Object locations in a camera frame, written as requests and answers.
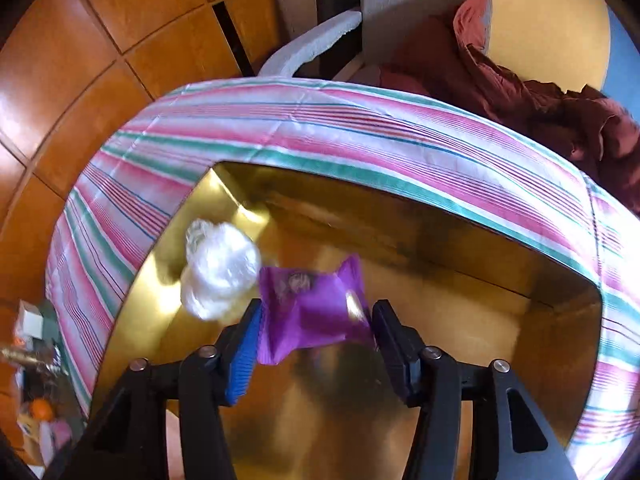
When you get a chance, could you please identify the white cotton ball bag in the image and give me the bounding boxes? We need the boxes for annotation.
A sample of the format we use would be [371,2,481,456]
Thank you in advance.
[180,218,262,321]

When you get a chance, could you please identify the grey yellow blue sofa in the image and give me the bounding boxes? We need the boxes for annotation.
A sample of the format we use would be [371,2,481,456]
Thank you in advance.
[260,0,640,106]

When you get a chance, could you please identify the purple snack packet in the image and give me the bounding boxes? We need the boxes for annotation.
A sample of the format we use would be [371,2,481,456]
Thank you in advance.
[256,254,377,366]

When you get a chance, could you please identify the gold-lined tin box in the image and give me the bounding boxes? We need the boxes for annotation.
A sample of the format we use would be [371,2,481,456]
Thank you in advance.
[92,162,603,480]

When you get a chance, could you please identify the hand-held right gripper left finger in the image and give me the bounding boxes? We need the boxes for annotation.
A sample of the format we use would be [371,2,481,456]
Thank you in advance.
[47,299,263,480]

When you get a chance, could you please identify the dark red jacket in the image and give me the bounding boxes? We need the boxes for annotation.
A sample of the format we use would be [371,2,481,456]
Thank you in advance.
[380,0,640,216]

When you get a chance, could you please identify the wooden wardrobe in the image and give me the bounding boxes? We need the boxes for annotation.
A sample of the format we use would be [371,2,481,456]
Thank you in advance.
[0,0,281,311]

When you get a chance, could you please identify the small white box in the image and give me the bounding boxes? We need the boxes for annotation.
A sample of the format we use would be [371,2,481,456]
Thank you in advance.
[14,301,46,338]

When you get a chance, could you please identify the orange fruit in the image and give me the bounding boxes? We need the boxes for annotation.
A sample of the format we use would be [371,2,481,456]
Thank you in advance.
[29,399,56,422]

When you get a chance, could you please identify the black rolled mat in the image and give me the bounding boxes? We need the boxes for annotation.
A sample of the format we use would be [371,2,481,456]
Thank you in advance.
[312,0,363,81]

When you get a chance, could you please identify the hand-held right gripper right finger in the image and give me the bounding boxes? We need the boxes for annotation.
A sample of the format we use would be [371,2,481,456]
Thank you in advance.
[372,300,581,480]

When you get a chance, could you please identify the striped tablecloth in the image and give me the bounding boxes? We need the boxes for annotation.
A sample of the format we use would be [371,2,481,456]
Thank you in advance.
[45,76,640,480]

